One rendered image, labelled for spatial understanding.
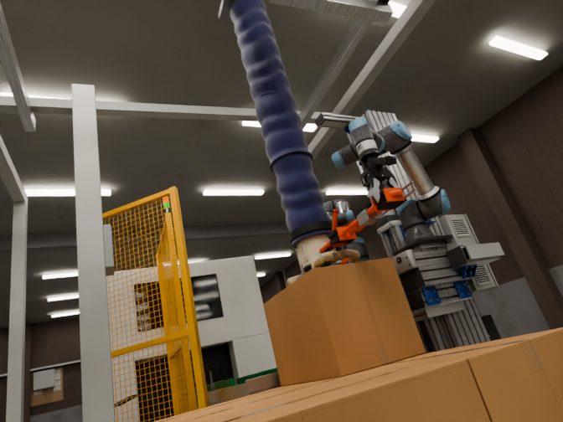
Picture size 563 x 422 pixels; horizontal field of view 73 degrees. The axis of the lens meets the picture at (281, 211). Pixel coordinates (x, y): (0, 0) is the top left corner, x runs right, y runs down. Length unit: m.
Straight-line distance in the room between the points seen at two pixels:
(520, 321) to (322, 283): 6.91
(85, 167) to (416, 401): 2.67
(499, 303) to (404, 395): 7.54
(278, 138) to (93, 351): 1.65
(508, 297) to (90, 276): 7.11
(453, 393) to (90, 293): 2.22
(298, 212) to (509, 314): 6.79
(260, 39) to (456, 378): 2.04
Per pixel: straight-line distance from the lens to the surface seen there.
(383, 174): 1.45
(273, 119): 2.10
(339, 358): 1.49
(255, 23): 2.57
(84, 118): 3.33
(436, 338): 2.25
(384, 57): 4.11
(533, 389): 1.12
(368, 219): 1.47
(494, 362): 1.05
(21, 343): 4.92
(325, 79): 4.08
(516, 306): 8.22
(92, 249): 2.80
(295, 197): 1.88
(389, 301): 1.66
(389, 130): 1.97
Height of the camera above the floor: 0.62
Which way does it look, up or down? 22 degrees up
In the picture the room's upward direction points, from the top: 14 degrees counter-clockwise
